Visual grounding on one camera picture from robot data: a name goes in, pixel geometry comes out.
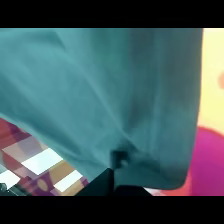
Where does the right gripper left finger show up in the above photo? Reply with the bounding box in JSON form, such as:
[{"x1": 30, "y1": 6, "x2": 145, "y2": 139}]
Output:
[{"x1": 76, "y1": 167, "x2": 115, "y2": 197}]

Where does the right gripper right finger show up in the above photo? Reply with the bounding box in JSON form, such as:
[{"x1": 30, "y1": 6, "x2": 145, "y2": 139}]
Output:
[{"x1": 113, "y1": 185, "x2": 153, "y2": 197}]

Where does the teal shirt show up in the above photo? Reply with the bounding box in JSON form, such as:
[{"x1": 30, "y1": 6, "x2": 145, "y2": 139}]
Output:
[{"x1": 0, "y1": 27, "x2": 204, "y2": 190}]

